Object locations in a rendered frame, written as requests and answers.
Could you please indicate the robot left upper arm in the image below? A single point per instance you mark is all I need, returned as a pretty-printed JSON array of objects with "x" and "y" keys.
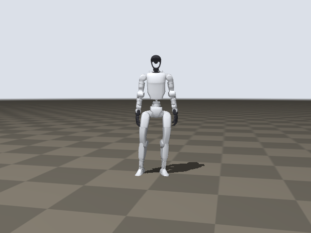
[{"x": 169, "y": 78}]

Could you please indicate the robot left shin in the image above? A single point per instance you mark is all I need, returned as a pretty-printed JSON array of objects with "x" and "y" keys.
[{"x": 164, "y": 155}]

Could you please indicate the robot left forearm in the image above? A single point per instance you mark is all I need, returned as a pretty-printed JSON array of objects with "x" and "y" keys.
[{"x": 173, "y": 103}]

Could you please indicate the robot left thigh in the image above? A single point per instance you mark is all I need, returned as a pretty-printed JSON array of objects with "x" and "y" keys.
[{"x": 166, "y": 122}]

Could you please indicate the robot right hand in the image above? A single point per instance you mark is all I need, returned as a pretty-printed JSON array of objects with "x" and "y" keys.
[{"x": 137, "y": 117}]

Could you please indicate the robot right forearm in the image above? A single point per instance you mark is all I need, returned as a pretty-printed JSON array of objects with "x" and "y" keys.
[{"x": 138, "y": 104}]

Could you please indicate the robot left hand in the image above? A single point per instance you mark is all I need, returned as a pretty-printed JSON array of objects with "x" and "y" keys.
[{"x": 175, "y": 117}]

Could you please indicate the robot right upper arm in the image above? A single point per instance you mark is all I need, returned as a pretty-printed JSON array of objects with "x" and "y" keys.
[{"x": 141, "y": 85}]

